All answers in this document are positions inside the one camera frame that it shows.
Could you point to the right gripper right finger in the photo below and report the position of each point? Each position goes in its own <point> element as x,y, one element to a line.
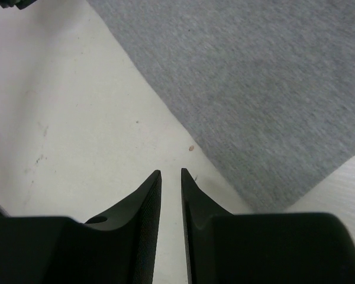
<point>221,247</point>

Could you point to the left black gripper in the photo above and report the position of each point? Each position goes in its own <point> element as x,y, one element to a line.
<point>20,4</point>

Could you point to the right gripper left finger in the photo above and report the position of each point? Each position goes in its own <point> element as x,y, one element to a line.
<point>115,246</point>

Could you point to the grey tank top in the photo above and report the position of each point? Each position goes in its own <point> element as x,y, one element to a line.
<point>265,88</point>

